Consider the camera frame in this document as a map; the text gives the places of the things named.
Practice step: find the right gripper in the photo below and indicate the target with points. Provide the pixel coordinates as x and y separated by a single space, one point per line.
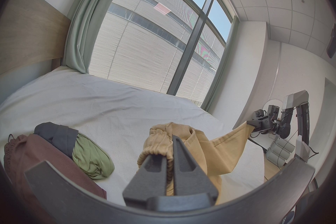
265 123

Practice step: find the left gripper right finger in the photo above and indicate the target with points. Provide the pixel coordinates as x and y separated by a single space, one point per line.
186 178

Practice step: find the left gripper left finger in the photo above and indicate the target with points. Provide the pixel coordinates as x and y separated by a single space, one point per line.
149 181

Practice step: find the tan shorts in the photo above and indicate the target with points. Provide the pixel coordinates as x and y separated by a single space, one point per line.
210 152

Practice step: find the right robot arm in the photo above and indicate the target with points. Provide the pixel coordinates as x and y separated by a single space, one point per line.
294 99

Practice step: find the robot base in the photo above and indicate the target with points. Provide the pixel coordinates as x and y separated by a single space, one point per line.
278 150

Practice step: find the bed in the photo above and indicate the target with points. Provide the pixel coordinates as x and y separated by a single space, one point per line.
105 102

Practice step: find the olive green garment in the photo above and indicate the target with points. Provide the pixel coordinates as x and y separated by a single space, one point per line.
91 160

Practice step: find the dark brown shorts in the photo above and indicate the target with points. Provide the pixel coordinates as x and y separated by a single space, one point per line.
52 162

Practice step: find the black garment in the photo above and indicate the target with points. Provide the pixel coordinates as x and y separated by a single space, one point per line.
56 136

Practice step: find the window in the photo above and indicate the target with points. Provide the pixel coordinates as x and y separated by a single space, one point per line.
147 47

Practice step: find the long grey-green curtain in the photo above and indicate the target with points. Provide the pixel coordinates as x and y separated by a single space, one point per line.
78 41

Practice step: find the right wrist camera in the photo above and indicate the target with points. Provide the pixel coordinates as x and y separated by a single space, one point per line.
258 113

